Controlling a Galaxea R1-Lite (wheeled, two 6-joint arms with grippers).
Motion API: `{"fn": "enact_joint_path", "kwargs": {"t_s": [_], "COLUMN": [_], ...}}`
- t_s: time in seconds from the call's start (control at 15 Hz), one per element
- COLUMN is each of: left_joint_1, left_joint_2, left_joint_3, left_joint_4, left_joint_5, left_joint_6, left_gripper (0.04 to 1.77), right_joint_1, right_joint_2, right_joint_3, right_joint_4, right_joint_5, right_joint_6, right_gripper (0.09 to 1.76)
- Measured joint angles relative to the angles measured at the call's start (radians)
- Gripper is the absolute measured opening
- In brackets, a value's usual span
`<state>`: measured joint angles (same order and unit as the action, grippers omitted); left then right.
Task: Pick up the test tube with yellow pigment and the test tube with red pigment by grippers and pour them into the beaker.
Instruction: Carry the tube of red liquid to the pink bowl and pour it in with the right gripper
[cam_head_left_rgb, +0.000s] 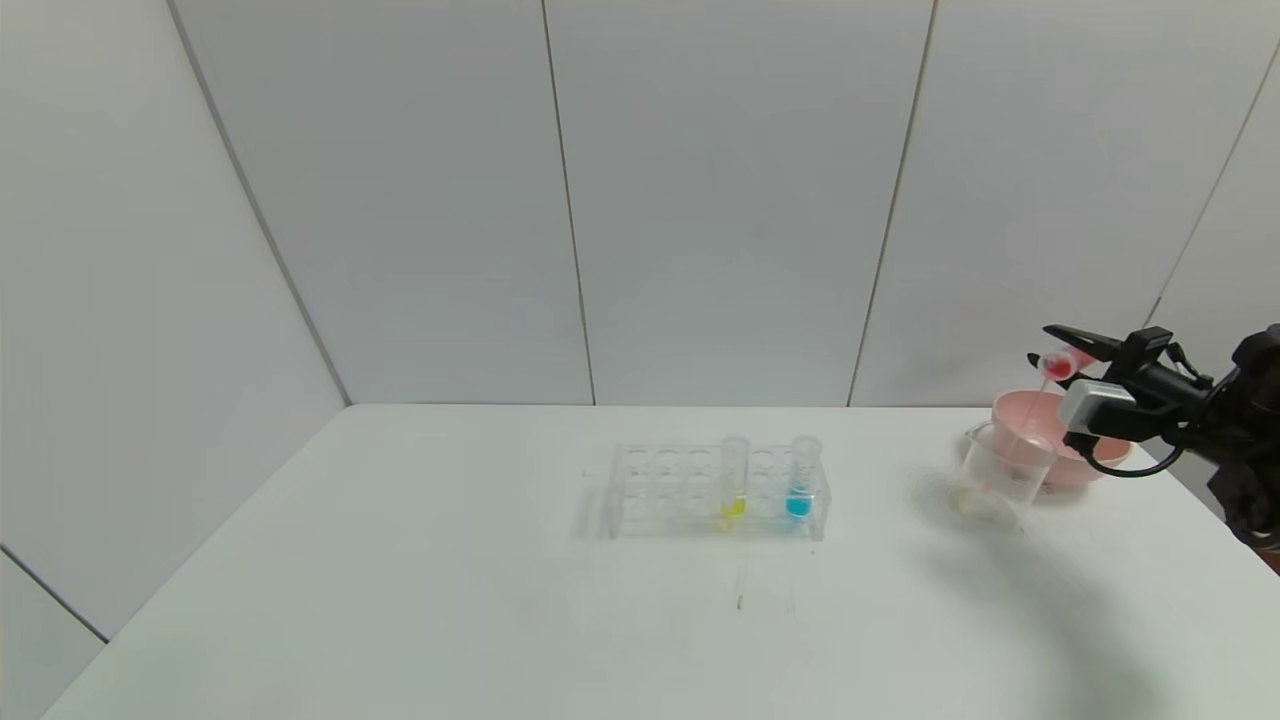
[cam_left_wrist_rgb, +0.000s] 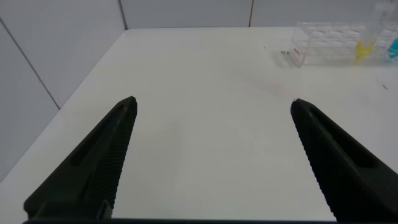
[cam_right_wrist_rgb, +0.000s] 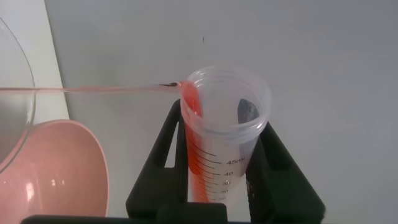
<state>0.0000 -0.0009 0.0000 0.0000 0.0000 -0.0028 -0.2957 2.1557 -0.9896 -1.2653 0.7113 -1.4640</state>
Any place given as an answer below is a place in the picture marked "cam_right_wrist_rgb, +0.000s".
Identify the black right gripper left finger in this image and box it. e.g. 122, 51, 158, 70
126, 98, 191, 219

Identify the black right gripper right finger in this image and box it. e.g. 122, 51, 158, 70
244, 121, 326, 224

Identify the test tube with red pigment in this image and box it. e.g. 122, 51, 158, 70
179, 65, 272, 205

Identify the clear glass beaker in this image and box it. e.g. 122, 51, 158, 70
0, 17, 37, 174

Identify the pink bowl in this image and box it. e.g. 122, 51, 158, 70
0, 119, 109, 218

